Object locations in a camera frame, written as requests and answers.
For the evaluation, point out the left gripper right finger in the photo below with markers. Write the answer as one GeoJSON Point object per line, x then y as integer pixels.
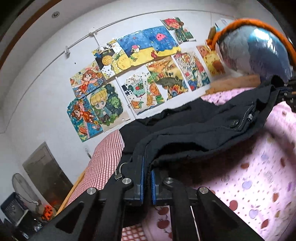
{"type": "Point", "coordinates": [197, 214]}

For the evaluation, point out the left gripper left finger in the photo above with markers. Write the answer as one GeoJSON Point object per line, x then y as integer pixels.
{"type": "Point", "coordinates": [100, 214]}

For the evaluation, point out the black large jacket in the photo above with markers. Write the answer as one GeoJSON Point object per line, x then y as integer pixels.
{"type": "Point", "coordinates": [196, 130]}

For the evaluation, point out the orange toy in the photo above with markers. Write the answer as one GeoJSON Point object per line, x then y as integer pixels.
{"type": "Point", "coordinates": [48, 213]}

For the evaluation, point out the blue storage bag orange trim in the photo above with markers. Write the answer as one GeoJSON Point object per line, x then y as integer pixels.
{"type": "Point", "coordinates": [254, 47]}

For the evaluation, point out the standing electric fan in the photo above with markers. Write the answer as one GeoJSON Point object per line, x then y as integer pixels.
{"type": "Point", "coordinates": [26, 193]}

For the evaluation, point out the yellow bear poster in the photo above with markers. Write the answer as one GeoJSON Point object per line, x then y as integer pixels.
{"type": "Point", "coordinates": [212, 60]}

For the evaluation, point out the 2024 dragon poster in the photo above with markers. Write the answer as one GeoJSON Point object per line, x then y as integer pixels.
{"type": "Point", "coordinates": [192, 69]}

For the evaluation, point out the blond boy cartoon poster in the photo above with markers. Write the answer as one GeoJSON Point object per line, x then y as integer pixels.
{"type": "Point", "coordinates": [108, 107]}

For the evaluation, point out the orange girl blue poster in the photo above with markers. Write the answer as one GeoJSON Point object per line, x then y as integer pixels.
{"type": "Point", "coordinates": [84, 119]}

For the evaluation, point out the red flower small poster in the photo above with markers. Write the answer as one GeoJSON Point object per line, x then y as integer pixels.
{"type": "Point", "coordinates": [182, 33]}

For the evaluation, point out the landscape hill poster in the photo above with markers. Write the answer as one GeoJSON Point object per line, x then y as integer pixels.
{"type": "Point", "coordinates": [165, 73]}

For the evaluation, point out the fruit juice orange poster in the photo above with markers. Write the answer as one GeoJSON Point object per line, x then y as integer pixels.
{"type": "Point", "coordinates": [142, 92]}

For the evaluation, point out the red haired girl poster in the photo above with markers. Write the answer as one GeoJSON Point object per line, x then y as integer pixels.
{"type": "Point", "coordinates": [87, 80]}

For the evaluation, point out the blue sea beach poster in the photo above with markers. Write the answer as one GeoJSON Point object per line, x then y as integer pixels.
{"type": "Point", "coordinates": [146, 45]}

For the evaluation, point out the pineapple yellow poster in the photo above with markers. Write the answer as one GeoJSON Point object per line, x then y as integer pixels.
{"type": "Point", "coordinates": [111, 59]}

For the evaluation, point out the wooden bed frame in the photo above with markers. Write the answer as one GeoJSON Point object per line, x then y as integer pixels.
{"type": "Point", "coordinates": [235, 83]}

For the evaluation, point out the grey metal wall panel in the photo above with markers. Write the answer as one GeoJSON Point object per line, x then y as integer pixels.
{"type": "Point", "coordinates": [47, 176]}

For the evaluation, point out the white wall pipe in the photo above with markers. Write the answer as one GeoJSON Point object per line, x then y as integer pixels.
{"type": "Point", "coordinates": [41, 44]}

